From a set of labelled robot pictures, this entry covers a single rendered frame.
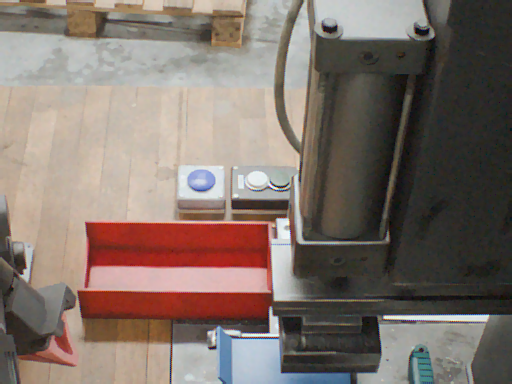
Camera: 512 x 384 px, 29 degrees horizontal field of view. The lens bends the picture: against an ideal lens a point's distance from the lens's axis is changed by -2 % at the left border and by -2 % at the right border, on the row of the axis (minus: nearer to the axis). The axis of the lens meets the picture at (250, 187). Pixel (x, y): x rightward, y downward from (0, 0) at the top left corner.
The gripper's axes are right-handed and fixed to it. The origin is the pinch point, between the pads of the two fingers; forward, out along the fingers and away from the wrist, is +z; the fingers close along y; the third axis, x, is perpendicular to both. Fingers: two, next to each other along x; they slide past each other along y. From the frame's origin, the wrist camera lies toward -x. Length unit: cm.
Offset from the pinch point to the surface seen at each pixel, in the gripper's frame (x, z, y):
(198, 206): 33.1, 14.6, 3.9
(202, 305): 14.8, 13.9, 7.4
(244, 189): 35.8, 16.5, 10.0
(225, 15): 181, 84, -47
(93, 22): 179, 68, -84
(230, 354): 3.8, 10.5, 14.5
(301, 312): -1.3, -0.9, 29.2
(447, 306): 0.2, 5.5, 42.3
